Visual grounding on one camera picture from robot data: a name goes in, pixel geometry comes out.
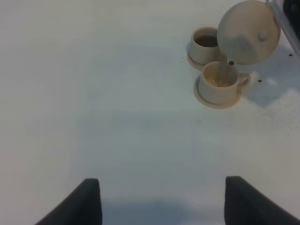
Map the beige teacup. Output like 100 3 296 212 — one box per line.
200 61 251 91
188 27 222 65

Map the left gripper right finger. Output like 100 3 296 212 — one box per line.
224 176 300 225

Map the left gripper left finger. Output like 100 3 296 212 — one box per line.
37 178 103 225

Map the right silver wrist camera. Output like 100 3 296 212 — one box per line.
266 0 300 57

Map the far beige teacup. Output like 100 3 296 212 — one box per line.
188 27 222 65

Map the far beige cup saucer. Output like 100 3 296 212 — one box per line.
187 50 227 71

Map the near beige teacup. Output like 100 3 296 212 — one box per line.
200 61 251 91

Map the beige teapot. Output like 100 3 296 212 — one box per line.
217 0 281 66

